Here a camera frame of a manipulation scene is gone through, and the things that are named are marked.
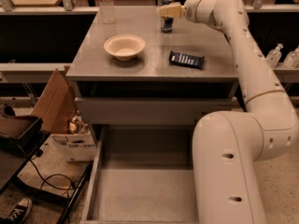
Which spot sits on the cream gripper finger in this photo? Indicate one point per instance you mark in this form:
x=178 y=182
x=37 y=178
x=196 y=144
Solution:
x=171 y=5
x=170 y=12

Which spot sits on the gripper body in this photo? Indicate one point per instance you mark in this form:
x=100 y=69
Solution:
x=189 y=7

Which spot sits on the red bull can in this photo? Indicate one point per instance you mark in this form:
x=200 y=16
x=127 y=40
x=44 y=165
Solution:
x=166 y=22

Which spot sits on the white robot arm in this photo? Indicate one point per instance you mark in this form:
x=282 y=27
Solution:
x=226 y=144

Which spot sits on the grey drawer cabinet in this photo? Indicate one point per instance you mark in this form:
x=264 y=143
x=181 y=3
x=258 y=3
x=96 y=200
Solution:
x=148 y=90

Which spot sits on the open grey middle drawer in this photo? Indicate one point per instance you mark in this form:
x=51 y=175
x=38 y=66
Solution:
x=142 y=175

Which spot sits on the dark blue snack bar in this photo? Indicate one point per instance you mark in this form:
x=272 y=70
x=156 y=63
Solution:
x=186 y=60

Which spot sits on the beige paper bowl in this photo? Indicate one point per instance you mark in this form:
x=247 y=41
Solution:
x=124 y=47

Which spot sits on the clear plastic water bottle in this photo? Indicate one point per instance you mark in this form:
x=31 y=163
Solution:
x=107 y=11

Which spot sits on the brown cardboard box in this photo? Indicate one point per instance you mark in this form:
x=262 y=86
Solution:
x=56 y=105

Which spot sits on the white printed cardboard box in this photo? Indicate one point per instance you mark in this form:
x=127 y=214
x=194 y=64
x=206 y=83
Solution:
x=75 y=147

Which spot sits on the black side table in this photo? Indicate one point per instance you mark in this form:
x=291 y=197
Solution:
x=12 y=164

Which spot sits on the black canvas sneaker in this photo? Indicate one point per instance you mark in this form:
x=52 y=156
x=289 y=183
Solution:
x=20 y=212

